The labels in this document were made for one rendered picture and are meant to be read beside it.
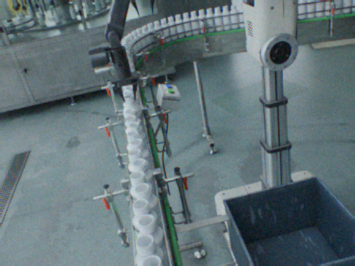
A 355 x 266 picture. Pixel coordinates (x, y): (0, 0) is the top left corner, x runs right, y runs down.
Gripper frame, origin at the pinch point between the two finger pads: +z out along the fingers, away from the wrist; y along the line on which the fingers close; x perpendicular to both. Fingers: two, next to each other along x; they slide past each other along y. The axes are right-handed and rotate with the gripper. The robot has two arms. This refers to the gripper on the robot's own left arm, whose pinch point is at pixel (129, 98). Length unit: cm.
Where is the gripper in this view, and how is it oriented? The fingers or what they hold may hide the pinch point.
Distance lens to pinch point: 132.6
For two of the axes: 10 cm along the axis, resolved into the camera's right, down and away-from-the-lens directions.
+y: 9.7, -2.1, 0.7
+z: 1.5, 8.6, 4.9
